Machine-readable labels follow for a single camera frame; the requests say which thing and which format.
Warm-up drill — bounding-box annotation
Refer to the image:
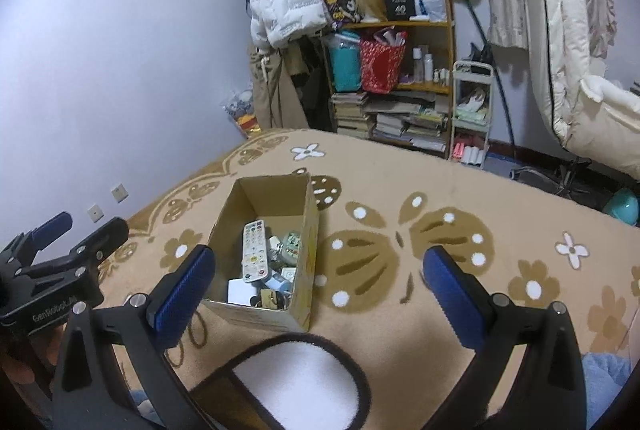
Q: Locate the white numbered TV remote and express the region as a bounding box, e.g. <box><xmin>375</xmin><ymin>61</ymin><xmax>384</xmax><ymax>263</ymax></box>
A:
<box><xmin>241</xmin><ymin>220</ymin><xmax>270</xmax><ymax>283</ymax></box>

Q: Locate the brown cardboard box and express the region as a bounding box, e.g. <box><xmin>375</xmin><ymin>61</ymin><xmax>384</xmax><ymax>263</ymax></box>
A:
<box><xmin>203</xmin><ymin>171</ymin><xmax>319</xmax><ymax>332</ymax></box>

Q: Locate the light blue small device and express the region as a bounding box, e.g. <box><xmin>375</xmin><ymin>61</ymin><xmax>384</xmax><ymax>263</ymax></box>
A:
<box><xmin>262</xmin><ymin>272</ymin><xmax>292</xmax><ymax>295</ymax></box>

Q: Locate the white black-rimmed slipper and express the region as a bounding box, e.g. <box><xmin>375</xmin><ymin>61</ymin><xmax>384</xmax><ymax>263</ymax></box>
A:
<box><xmin>191</xmin><ymin>334</ymin><xmax>372</xmax><ymax>429</ymax></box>

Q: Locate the plastic bag of items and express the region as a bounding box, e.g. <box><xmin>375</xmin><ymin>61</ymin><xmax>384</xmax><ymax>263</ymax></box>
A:
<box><xmin>222</xmin><ymin>88</ymin><xmax>262</xmax><ymax>138</ymax></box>

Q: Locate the beige hanging coat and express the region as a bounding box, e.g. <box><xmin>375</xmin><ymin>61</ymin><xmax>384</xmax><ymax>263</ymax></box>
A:
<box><xmin>248</xmin><ymin>45</ymin><xmax>308</xmax><ymax>130</ymax></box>

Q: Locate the beige floral butterfly rug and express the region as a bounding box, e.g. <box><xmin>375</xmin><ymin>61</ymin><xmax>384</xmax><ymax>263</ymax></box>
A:
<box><xmin>100</xmin><ymin>130</ymin><xmax>639</xmax><ymax>429</ymax></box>

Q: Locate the stack of books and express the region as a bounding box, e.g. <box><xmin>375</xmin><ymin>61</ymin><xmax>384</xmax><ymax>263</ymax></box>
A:
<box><xmin>331</xmin><ymin>91</ymin><xmax>374</xmax><ymax>139</ymax></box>

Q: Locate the white metal trolley cart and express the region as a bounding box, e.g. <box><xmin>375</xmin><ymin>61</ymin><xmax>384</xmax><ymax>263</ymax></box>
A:
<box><xmin>449</xmin><ymin>60</ymin><xmax>495</xmax><ymax>168</ymax></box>

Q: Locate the teal storage bag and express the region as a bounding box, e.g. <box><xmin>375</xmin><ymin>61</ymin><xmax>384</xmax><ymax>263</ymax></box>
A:
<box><xmin>323</xmin><ymin>31</ymin><xmax>361</xmax><ymax>92</ymax></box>

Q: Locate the red patterned gift bag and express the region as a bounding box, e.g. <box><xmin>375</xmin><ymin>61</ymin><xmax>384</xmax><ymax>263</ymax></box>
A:
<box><xmin>360</xmin><ymin>32</ymin><xmax>407</xmax><ymax>94</ymax></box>

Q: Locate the wooden bookshelf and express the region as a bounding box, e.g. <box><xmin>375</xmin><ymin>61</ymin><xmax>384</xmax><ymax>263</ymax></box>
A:
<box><xmin>321</xmin><ymin>0</ymin><xmax>457</xmax><ymax>159</ymax></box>

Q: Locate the black gift box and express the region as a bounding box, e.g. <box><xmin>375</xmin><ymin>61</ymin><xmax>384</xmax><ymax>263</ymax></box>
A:
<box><xmin>384</xmin><ymin>0</ymin><xmax>416</xmax><ymax>21</ymax></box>

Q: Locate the lower white wall socket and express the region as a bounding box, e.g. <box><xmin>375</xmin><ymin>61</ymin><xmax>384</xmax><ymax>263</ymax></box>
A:
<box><xmin>87</xmin><ymin>205</ymin><xmax>104</xmax><ymax>223</ymax></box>

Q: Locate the white wall socket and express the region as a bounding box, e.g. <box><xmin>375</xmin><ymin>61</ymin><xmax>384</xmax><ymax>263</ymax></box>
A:
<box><xmin>87</xmin><ymin>205</ymin><xmax>104</xmax><ymax>223</ymax></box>
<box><xmin>112</xmin><ymin>183</ymin><xmax>128</xmax><ymax>203</ymax></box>

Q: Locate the upper white wall socket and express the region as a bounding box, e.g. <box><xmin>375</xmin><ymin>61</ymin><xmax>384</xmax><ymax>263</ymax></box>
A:
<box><xmin>112</xmin><ymin>183</ymin><xmax>128</xmax><ymax>203</ymax></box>

